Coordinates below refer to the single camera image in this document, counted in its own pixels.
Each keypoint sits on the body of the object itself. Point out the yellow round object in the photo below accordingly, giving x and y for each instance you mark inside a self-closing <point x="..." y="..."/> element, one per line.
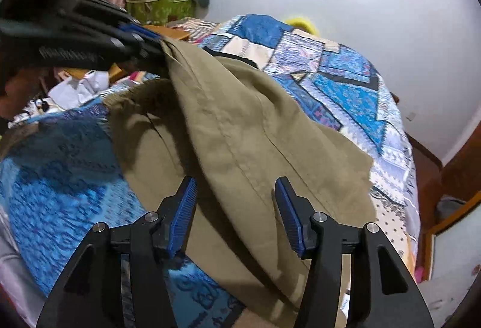
<point x="300" y="22"/>

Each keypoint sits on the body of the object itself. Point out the blue patchwork blanket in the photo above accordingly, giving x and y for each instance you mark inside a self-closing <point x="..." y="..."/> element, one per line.
<point x="327" y="94"/>

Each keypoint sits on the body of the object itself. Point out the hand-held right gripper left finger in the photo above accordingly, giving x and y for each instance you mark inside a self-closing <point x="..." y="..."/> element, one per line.
<point x="183" y="213"/>

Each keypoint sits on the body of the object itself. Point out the khaki pants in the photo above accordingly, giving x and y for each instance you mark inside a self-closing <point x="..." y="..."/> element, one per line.
<point x="233" y="147"/>

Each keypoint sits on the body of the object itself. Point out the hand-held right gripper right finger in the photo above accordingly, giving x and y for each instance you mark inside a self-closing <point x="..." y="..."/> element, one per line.
<point x="291" y="215"/>

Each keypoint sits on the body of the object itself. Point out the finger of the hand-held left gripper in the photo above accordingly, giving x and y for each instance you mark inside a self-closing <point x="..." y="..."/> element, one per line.
<point x="127" y="38"/>

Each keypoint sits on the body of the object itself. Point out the wooden furniture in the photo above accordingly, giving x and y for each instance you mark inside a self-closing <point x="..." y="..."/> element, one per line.
<point x="451" y="215"/>

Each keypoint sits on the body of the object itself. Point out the green storage box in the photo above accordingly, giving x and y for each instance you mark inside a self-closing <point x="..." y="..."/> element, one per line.
<point x="159" y="6"/>

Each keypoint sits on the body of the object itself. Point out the crumpled white cloth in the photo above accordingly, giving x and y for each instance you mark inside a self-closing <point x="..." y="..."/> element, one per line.
<point x="80" y="87"/>

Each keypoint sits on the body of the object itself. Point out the person's left forearm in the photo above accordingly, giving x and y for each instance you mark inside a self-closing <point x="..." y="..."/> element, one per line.
<point x="18" y="87"/>

